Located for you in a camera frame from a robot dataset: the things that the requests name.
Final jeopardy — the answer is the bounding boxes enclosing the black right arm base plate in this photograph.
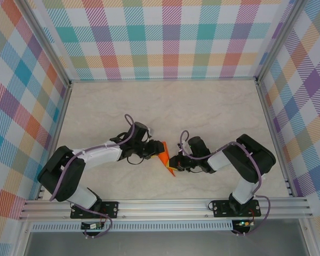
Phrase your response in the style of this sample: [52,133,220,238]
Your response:
[212,199,262,218]

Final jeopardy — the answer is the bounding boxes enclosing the grey metal panel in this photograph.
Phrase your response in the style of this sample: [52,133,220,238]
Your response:
[23,231,310,256]

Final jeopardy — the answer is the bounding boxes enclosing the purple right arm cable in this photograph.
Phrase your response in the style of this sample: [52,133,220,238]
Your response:
[180,130,271,238]

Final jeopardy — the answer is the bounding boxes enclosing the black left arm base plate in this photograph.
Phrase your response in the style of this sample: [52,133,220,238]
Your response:
[70,201,120,220]

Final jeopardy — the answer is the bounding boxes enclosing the aluminium table edge rail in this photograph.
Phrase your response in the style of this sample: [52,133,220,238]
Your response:
[255,79,294,197]
[36,82,73,201]
[69,76,258,84]

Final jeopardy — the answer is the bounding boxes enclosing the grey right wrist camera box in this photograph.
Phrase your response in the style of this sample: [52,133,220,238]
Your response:
[177,143,190,156]

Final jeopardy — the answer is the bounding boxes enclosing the slotted grey cable duct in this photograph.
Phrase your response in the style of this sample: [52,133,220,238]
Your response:
[31,222,234,232]

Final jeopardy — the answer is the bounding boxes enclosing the aluminium frame post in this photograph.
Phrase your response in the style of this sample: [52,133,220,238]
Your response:
[254,0,307,85]
[14,0,73,89]

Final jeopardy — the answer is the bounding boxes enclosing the orange cloth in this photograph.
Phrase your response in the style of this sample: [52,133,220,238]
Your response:
[157,141,177,177]

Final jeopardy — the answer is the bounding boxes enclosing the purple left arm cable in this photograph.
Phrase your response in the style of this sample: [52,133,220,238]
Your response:
[49,114,136,239]

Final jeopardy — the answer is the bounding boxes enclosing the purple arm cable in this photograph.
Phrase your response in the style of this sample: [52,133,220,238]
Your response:
[49,114,136,239]
[180,130,271,238]

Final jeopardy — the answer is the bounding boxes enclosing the aluminium mounting rail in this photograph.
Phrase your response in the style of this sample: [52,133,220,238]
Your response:
[18,197,314,221]

